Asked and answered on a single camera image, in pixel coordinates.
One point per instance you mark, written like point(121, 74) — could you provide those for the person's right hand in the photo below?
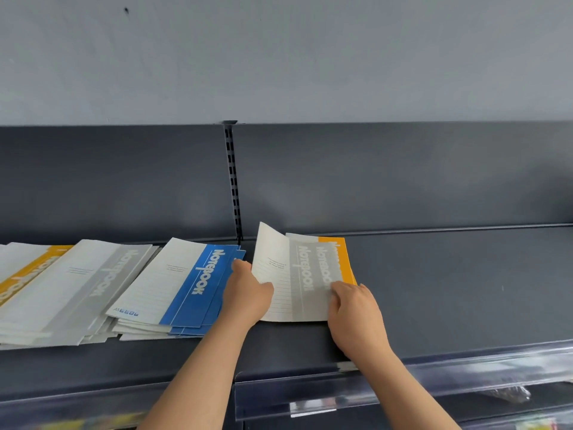
point(358, 322)

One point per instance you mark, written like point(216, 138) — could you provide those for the person's left hand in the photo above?
point(244, 297)

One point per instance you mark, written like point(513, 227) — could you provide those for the person's left thumb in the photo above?
point(266, 293)

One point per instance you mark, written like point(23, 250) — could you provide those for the person's right thumb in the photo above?
point(334, 306)

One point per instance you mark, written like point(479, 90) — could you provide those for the grey and white notebook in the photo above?
point(295, 282)

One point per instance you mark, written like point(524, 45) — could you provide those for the person's right forearm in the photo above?
point(403, 394)

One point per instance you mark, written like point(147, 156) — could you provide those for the person's left forearm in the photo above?
point(201, 376)

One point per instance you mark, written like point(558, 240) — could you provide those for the orange and white notebook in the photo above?
point(344, 259)

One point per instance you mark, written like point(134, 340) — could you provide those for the stack of blue notebooks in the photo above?
point(179, 286)

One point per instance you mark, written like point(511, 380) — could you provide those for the white price label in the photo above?
point(312, 408)

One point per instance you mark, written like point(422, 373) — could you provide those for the slotted metal shelf upright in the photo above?
point(232, 183)

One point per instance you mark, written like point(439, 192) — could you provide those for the dark grey shelf board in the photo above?
point(447, 286)
point(112, 362)

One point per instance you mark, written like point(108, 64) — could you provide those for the dark grey back panel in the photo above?
point(403, 174)
point(112, 183)

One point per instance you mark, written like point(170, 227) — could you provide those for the clear plastic price strip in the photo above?
point(470, 371)
point(76, 409)

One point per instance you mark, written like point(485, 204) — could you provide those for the stack of grey notebooks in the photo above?
point(76, 291)

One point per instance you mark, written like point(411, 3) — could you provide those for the clear plastic bagged item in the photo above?
point(508, 394)

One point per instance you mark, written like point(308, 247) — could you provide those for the stack of orange notebooks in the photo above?
point(22, 273)

